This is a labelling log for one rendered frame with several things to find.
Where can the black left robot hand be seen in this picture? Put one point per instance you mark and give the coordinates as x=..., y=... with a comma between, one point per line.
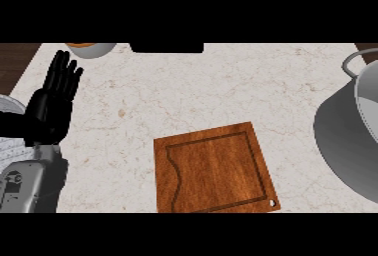
x=51, y=103

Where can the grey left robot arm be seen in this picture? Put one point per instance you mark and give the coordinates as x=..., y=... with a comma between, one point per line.
x=30, y=180

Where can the brown wooden cutting board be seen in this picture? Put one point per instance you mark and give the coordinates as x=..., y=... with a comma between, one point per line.
x=216, y=166

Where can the grey metal pot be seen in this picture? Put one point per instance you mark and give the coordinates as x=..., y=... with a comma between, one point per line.
x=348, y=140

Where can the white round plate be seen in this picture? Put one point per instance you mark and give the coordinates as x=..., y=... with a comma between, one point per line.
x=10, y=105

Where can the grey cup with orange content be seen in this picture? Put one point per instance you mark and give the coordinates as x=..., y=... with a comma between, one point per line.
x=91, y=49

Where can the black appliance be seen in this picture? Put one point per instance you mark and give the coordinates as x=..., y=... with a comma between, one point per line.
x=168, y=47

